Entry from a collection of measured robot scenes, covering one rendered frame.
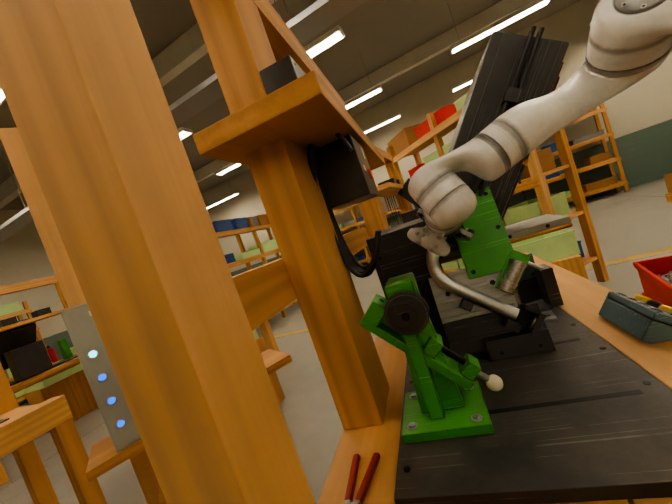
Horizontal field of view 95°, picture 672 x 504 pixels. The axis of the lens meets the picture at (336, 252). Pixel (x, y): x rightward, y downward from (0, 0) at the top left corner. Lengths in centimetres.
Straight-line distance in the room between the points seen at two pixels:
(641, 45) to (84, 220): 64
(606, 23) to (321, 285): 57
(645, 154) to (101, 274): 1063
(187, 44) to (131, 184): 525
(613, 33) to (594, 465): 54
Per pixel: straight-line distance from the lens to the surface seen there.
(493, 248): 84
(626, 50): 59
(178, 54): 561
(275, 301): 58
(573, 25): 1081
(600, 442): 61
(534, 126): 52
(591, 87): 61
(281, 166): 65
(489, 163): 50
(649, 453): 60
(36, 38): 38
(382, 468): 65
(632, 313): 86
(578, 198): 376
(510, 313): 81
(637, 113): 1068
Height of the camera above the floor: 128
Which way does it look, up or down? 3 degrees down
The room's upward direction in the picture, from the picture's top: 19 degrees counter-clockwise
